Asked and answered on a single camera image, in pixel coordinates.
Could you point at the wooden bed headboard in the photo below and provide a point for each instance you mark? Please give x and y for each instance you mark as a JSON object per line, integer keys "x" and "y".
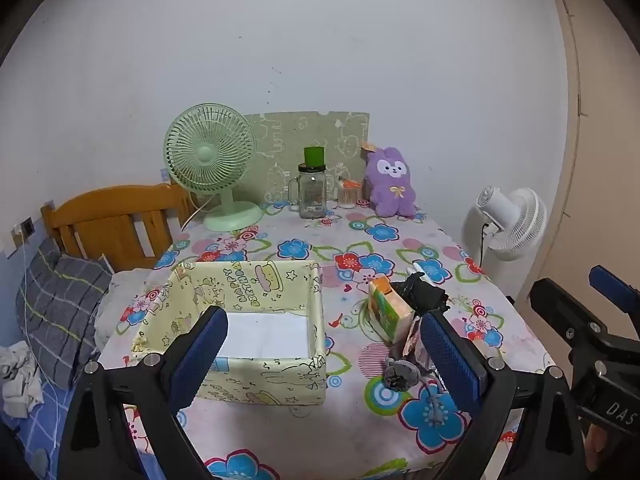
{"x": 100, "y": 210}

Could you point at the glass jar with green lid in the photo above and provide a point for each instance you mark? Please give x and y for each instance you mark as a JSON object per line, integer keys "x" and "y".
{"x": 312, "y": 190}

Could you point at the pink packet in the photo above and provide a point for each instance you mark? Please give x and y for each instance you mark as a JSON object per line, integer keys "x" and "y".
{"x": 412, "y": 340}

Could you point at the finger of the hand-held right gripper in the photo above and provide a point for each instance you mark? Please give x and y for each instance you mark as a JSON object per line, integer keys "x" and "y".
{"x": 612, "y": 285}
{"x": 560, "y": 310}

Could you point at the wall socket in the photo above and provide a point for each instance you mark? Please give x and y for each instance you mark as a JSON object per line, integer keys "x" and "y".
{"x": 27, "y": 227}

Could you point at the swab container with orange lid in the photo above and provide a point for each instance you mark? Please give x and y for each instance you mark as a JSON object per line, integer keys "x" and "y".
{"x": 347, "y": 197}

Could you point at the beige door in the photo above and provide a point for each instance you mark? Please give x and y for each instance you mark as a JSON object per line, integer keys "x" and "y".
{"x": 590, "y": 160}

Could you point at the green desk fan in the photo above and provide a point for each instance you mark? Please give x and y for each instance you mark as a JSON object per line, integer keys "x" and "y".
{"x": 205, "y": 152}

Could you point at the purple plush toy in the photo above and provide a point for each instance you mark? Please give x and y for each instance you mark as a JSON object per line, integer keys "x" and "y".
{"x": 392, "y": 190}

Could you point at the floral tablecloth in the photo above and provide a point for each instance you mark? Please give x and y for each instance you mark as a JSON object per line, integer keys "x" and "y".
{"x": 300, "y": 250}

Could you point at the yellow printed storage box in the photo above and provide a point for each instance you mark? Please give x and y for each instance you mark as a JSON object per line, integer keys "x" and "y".
{"x": 240, "y": 280}

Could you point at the grey plaid pillow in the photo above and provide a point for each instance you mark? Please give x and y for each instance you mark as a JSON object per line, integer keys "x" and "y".
{"x": 60, "y": 310}

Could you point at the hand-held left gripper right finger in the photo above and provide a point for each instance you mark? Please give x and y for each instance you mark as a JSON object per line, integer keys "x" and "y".
{"x": 450, "y": 360}

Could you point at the white standing fan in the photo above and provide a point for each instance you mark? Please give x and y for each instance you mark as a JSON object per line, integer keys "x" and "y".
{"x": 520, "y": 225}

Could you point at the green printed board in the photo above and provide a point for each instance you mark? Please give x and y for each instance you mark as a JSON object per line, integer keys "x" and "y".
{"x": 290, "y": 140}

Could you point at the black cloth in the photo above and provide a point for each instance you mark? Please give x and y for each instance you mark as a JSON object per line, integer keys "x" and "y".
{"x": 425, "y": 297}

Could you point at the person's right hand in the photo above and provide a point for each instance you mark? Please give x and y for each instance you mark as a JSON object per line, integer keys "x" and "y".
{"x": 596, "y": 442}

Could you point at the orange green tissue packet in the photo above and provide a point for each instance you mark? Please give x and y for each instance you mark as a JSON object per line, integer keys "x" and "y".
{"x": 390, "y": 310}

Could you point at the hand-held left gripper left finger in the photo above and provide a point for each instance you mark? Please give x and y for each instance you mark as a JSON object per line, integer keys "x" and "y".
{"x": 200, "y": 355}

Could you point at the white crumpled cloth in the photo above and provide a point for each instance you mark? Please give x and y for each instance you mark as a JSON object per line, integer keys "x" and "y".
{"x": 20, "y": 385}

